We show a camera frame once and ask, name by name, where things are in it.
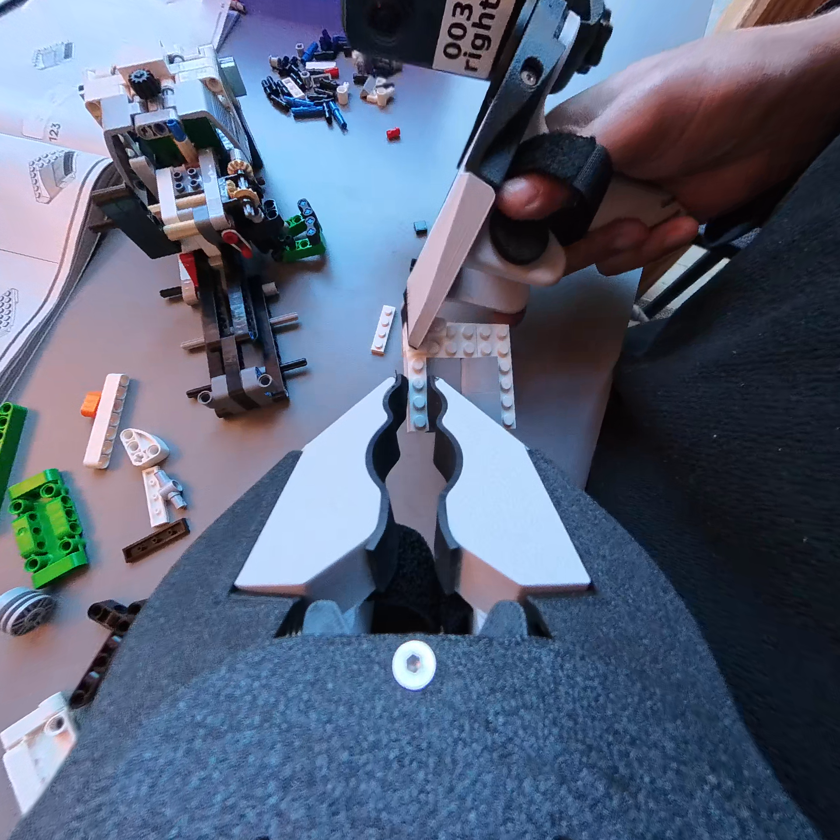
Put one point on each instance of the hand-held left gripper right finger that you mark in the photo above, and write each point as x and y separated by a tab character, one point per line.
518	518

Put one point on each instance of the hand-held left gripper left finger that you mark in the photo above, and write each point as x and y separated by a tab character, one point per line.
315	518

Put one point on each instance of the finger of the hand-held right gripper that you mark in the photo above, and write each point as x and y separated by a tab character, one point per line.
446	262

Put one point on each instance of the white u-shaped lego plate assembly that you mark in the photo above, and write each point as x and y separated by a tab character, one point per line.
485	348

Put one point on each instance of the white lego plate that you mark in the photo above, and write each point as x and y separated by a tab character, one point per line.
384	330

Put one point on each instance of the white and grey lego connector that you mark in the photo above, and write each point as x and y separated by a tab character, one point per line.
161	495

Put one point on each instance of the brown Lego plate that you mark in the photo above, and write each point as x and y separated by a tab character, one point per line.
156	541

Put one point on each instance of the white rounded lego piece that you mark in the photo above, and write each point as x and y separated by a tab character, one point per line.
143	447

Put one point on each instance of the pile of small lego pins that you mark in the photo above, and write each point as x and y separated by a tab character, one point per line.
321	85

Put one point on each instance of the white lego beam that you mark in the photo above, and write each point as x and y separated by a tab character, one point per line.
108	423

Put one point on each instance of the orange lego piece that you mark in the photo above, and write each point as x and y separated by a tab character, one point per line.
90	403

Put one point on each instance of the partly built lego vehicle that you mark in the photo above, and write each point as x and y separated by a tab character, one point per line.
197	216

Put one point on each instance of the black lego beam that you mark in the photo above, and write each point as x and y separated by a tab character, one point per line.
102	656

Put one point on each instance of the green lego block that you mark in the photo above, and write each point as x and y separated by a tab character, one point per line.
46	531

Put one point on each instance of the grey lego wheel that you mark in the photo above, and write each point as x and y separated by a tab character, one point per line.
25	611

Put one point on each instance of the green lego beam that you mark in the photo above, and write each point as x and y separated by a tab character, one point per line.
10	443

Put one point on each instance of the white lego panel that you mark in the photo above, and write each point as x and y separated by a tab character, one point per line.
36	748

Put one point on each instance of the lego instruction booklet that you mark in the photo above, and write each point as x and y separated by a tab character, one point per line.
39	197

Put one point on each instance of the person's right hand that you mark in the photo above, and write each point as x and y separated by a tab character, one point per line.
689	118

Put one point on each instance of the person's black clothing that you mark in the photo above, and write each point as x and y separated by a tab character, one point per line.
722	459

